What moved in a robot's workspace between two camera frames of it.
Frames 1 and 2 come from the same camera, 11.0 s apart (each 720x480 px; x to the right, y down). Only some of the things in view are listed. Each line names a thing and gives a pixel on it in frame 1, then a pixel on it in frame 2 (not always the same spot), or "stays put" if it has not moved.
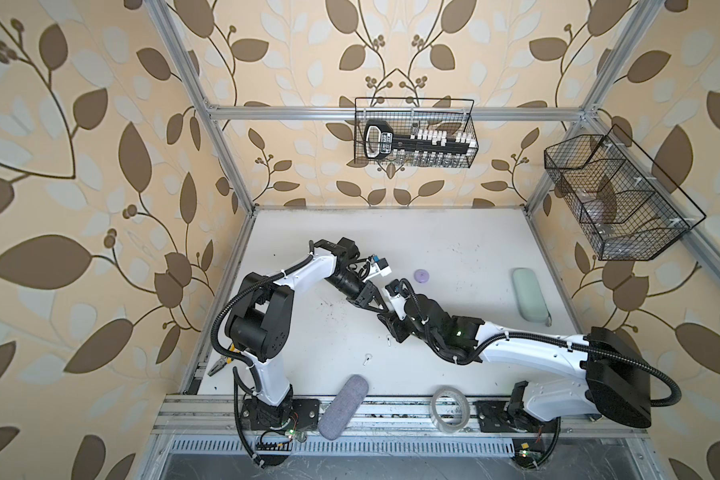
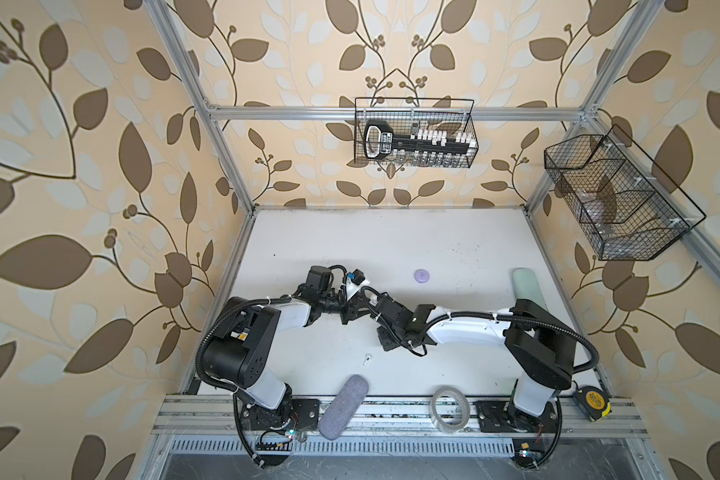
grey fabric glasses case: x=343 y=407 stays put
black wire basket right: x=627 y=207 stays put
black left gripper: x=367 y=296 to x=352 y=312
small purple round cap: x=421 y=275 stays put
